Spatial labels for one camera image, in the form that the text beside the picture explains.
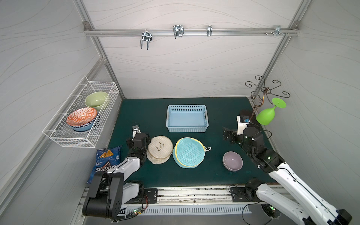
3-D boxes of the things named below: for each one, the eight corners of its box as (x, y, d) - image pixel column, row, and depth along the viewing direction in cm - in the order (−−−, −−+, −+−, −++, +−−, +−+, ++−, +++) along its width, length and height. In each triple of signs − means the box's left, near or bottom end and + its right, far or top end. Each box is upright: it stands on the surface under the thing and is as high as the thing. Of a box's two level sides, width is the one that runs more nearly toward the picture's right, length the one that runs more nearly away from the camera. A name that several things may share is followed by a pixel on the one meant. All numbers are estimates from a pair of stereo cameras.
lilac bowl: (223, 172, 83) (225, 169, 78) (220, 155, 90) (222, 151, 85) (241, 172, 83) (245, 169, 78) (237, 155, 90) (240, 151, 85)
